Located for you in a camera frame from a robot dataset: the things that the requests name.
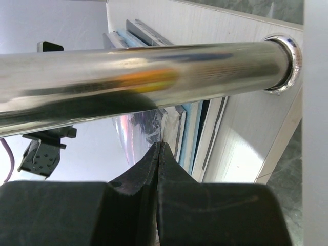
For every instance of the light blue book with swan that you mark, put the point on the light blue book with swan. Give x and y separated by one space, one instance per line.
189 133

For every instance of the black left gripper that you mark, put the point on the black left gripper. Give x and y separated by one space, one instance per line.
42 155

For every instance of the Robinson Crusoe book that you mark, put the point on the Robinson Crusoe book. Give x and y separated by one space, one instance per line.
138 34

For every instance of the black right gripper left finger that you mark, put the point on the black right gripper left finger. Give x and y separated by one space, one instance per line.
119 212

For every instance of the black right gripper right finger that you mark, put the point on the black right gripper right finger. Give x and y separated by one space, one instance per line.
193 213

